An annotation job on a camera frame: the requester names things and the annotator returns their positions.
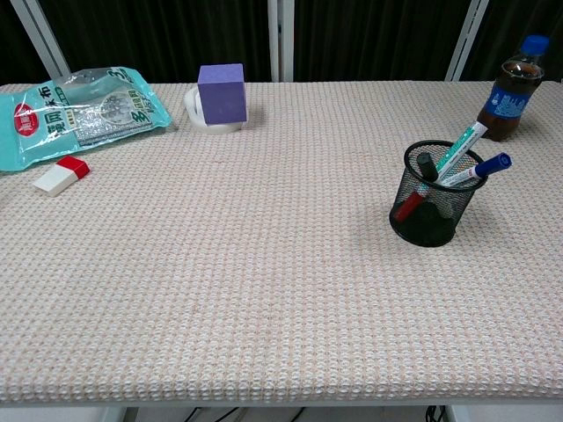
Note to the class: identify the white marker with blue cap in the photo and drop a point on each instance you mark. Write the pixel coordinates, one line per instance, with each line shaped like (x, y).
(495, 163)

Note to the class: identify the black mesh pen holder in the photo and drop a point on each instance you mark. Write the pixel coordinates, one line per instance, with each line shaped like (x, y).
(422, 228)

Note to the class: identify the marker with red cap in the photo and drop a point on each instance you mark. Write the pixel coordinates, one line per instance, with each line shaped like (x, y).
(426, 166)

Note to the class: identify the white marker with green print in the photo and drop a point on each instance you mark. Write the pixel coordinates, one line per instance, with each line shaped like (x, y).
(462, 143)

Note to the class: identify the beige woven tablecloth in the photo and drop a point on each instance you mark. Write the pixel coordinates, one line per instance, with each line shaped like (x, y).
(264, 264)

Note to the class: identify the white tape roll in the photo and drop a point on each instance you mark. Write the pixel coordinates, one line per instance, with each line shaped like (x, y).
(193, 118)

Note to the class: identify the purple foam cube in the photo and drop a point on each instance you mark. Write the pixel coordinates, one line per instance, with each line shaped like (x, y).
(222, 96)

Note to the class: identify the black curtain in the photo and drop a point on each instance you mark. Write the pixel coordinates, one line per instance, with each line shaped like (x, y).
(154, 35)

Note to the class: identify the red and white eraser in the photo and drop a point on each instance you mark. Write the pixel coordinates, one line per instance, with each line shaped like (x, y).
(57, 180)

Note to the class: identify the teal cleaning cloth package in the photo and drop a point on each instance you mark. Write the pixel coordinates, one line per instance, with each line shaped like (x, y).
(53, 127)

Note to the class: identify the cola bottle with blue cap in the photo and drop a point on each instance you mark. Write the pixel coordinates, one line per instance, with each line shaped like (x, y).
(506, 103)

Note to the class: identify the grey metal frame post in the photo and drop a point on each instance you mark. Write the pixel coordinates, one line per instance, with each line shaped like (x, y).
(280, 39)
(467, 39)
(41, 35)

